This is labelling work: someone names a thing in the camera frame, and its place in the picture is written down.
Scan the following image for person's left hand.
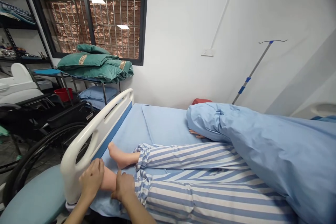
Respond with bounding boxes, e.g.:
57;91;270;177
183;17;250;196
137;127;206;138
78;157;106;205

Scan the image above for person's right hand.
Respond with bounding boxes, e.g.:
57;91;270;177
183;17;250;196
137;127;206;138
110;170;136;202

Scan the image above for doll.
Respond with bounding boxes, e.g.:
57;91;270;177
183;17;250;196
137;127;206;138
99;129;299;224

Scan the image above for white bed footboard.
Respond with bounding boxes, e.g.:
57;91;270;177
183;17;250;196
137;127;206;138
60;88;135;205

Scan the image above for black wheelchair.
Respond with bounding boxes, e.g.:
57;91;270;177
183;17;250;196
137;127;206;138
0;92;100;198

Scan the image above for blue pillow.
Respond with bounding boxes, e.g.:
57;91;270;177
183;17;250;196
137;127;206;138
78;85;120;111

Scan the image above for metal trolley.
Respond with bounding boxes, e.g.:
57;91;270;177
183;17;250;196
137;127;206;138
71;74;123;107

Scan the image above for light blue bed sheet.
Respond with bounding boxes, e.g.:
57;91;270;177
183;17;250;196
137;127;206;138
90;103;235;221

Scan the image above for red bucket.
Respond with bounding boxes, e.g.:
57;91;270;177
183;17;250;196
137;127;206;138
54;87;74;102

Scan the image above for folded green quilt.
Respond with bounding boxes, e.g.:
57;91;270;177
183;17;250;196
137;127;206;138
57;44;134;84

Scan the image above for small blue topped table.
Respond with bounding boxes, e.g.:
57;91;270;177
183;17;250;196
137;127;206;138
31;68;73;96

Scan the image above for white commode chair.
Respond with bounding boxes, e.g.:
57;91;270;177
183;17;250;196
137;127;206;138
0;63;44;104

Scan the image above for red plastic stool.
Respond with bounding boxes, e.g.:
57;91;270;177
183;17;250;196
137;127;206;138
193;98;213;106

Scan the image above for black framed barred window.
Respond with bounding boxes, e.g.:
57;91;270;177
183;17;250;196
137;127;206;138
26;0;149;66

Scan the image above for black storage shelf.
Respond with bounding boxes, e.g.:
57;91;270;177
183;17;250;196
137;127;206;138
0;0;55;77

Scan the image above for metal drip stand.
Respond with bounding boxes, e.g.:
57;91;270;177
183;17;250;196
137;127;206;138
231;40;288;105

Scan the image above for light blue blanket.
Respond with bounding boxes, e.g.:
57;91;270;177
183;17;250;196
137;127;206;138
186;102;336;224

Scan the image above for white bed headboard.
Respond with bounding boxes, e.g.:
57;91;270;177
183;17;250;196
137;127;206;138
290;102;336;122

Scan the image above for white wall cable conduit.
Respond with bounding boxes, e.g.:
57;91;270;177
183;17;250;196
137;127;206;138
211;0;241;49

